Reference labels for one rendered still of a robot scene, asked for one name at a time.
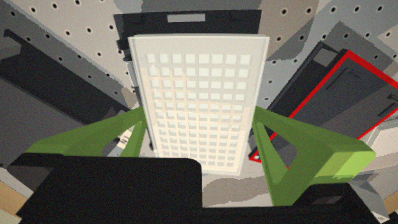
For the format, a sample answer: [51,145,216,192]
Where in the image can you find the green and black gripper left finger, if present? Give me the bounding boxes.
[23,106,147,157]

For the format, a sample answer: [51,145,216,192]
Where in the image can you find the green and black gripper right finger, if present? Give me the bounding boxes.
[252,106,376,206]

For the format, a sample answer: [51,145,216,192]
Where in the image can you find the white button panel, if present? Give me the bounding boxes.
[348,180,390,223]

